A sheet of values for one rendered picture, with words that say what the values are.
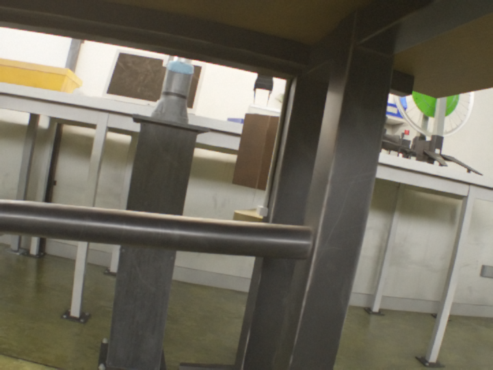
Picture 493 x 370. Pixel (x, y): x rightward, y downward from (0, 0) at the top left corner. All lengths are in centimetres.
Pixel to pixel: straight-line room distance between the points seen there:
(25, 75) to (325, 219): 169
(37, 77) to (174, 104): 75
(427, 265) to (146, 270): 212
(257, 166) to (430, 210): 201
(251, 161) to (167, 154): 31
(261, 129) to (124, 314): 74
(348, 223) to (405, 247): 255
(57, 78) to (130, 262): 89
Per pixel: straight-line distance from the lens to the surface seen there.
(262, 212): 62
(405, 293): 306
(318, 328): 45
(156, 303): 145
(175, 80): 143
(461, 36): 49
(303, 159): 60
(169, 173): 136
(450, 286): 211
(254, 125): 119
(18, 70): 198
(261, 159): 116
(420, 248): 303
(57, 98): 180
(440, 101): 231
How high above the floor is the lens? 75
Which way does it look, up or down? 1 degrees down
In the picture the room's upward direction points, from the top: 11 degrees clockwise
